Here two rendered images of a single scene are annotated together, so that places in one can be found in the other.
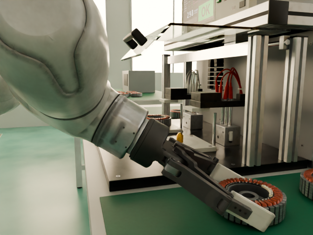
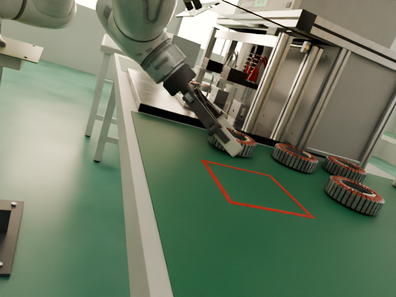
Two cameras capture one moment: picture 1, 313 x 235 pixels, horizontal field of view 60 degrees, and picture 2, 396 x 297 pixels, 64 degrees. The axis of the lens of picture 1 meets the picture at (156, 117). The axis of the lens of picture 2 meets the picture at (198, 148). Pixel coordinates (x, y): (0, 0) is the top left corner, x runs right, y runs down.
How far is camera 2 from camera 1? 0.30 m
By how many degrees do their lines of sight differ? 9
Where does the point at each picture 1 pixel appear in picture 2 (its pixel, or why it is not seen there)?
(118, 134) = (161, 65)
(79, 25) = not seen: outside the picture
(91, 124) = (145, 51)
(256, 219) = (231, 147)
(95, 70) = (167, 13)
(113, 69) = not seen: hidden behind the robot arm
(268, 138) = (272, 125)
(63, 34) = not seen: outside the picture
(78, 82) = (156, 16)
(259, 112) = (267, 93)
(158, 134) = (187, 73)
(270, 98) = (285, 92)
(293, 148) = (283, 131)
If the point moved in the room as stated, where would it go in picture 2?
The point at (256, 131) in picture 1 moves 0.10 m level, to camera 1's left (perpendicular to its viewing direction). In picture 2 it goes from (260, 108) to (226, 96)
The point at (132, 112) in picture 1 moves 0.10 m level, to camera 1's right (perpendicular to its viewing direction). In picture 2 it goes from (175, 53) to (219, 69)
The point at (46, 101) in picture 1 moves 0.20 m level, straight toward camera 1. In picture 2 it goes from (134, 21) to (164, 29)
